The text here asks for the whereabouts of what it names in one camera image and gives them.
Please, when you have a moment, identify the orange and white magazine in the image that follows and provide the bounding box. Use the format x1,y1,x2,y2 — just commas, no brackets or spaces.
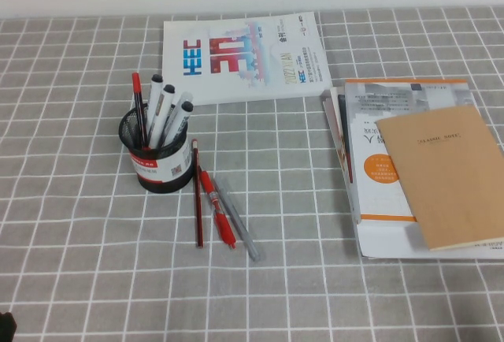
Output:
337,78,480,225

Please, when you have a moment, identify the clear capped white pen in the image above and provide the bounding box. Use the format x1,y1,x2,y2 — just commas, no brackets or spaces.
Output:
172,90,195,114

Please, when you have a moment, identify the red black striped pencil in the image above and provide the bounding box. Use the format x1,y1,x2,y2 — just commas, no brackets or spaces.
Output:
191,139,206,249

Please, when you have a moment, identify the white paper sheet stack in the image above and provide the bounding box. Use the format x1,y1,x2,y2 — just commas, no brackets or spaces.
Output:
352,215,504,261

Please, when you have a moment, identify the black mesh pen holder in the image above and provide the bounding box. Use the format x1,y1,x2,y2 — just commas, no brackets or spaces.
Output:
118,102,195,194

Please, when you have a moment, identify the white HEEC booklet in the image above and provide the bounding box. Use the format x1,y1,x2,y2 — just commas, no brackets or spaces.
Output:
162,11,332,106

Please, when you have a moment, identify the white marker with black cap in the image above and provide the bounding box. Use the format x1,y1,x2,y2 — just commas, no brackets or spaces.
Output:
151,84,176,150
163,100,195,147
145,74,165,149

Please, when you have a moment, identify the thin white edged booklet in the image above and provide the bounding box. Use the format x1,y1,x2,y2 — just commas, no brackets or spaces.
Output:
322,90,343,150

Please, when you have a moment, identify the kraft brown classic notebook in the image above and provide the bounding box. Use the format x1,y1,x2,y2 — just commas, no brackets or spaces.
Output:
374,105,504,252

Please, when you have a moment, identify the red and black marker pen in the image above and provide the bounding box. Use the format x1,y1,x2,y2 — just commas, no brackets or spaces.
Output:
131,72,150,150

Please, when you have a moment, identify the grey checked tablecloth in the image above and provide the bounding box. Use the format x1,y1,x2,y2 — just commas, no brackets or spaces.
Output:
0,6,504,342

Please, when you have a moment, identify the red gel pen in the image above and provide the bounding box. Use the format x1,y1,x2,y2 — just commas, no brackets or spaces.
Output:
198,169,238,251

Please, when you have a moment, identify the grey pen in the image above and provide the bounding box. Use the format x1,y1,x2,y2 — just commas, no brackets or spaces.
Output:
214,177,262,262

